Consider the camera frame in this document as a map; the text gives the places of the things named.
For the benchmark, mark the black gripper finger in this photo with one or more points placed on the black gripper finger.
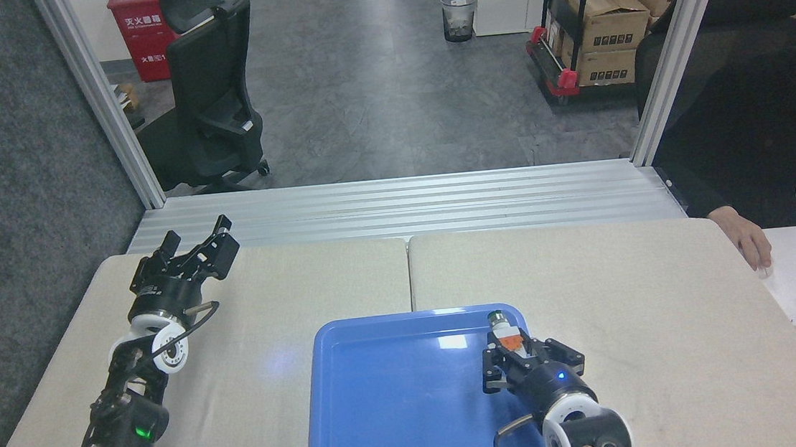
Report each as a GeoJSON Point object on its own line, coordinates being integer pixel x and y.
{"type": "Point", "coordinates": [561, 353]}
{"type": "Point", "coordinates": [496, 370]}
{"type": "Point", "coordinates": [156, 255]}
{"type": "Point", "coordinates": [222, 253]}

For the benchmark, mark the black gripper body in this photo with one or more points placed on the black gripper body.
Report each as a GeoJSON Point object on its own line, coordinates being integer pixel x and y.
{"type": "Point", "coordinates": [163, 294]}
{"type": "Point", "coordinates": [552, 383]}

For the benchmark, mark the grey orange switch part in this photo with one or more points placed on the grey orange switch part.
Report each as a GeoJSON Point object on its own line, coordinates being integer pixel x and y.
{"type": "Point", "coordinates": [507, 333]}

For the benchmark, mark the blue plastic tray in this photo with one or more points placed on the blue plastic tray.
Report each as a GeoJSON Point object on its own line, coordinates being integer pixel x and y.
{"type": "Point", "coordinates": [400, 410]}

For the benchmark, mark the person's hand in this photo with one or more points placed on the person's hand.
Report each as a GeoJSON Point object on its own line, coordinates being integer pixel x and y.
{"type": "Point", "coordinates": [749, 239]}

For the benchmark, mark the black office chair with headrest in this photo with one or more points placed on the black office chair with headrest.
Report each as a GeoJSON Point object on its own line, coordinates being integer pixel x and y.
{"type": "Point", "coordinates": [212, 74]}

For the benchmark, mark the red fire extinguisher box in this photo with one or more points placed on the red fire extinguisher box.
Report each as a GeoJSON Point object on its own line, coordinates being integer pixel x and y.
{"type": "Point", "coordinates": [144, 37]}

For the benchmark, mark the black red trolley cart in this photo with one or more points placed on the black red trolley cart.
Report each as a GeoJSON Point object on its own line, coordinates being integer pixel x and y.
{"type": "Point", "coordinates": [562, 83]}

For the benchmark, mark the flat cardboard box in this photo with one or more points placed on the flat cardboard box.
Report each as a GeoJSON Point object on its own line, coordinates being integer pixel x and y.
{"type": "Point", "coordinates": [608, 67]}

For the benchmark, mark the person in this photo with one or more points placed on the person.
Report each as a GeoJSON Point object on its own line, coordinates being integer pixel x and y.
{"type": "Point", "coordinates": [757, 127]}

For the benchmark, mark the black mesh trash bin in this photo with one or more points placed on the black mesh trash bin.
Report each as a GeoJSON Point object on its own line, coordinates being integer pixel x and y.
{"type": "Point", "coordinates": [459, 16]}

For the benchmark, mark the open cardboard box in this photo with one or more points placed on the open cardboard box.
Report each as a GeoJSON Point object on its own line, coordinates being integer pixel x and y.
{"type": "Point", "coordinates": [611, 21]}

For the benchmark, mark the silver aluminium post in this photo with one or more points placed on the silver aluminium post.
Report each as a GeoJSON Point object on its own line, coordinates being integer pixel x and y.
{"type": "Point", "coordinates": [102, 98]}
{"type": "Point", "coordinates": [678, 48]}

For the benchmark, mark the silver aluminium rail base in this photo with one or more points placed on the silver aluminium rail base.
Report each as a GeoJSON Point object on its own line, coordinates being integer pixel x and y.
{"type": "Point", "coordinates": [404, 208]}

